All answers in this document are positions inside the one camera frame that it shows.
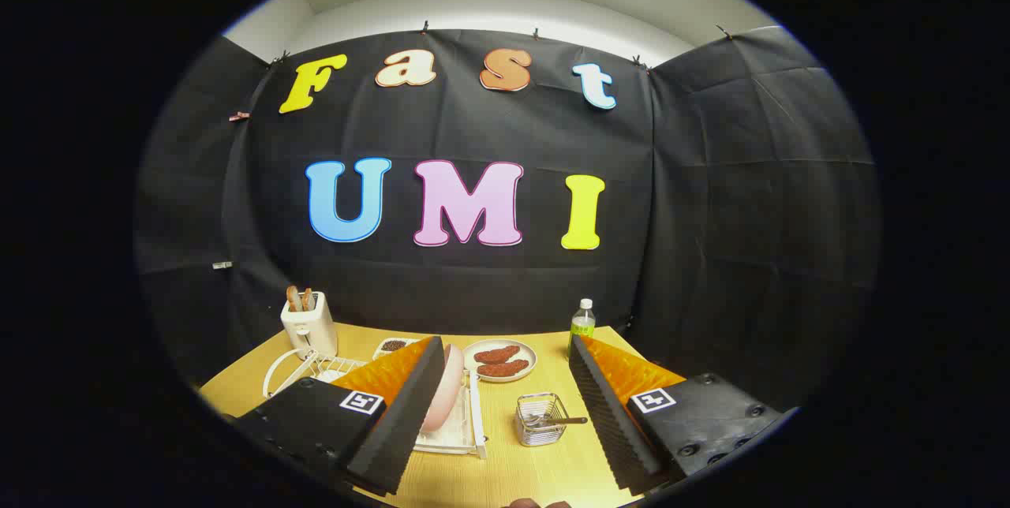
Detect metal wire basket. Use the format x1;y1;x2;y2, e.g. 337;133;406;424
515;392;569;447

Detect white toaster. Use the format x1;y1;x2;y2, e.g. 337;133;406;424
281;291;339;359

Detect white plate with sausages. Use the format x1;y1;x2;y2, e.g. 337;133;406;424
462;338;538;383

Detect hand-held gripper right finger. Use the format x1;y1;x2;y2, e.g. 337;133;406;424
568;334;786;497

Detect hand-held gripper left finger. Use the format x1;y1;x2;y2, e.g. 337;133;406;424
229;336;447;497

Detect white wire dish rack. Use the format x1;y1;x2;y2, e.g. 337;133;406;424
263;346;488;460

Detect pink plate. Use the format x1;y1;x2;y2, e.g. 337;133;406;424
418;344;466;436

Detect white divided dish with beans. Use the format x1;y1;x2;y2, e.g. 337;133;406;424
372;338;423;360

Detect green tea bottle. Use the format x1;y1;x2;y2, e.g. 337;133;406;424
568;299;597;359

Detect black backdrop cloth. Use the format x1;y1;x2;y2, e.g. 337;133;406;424
134;25;881;414

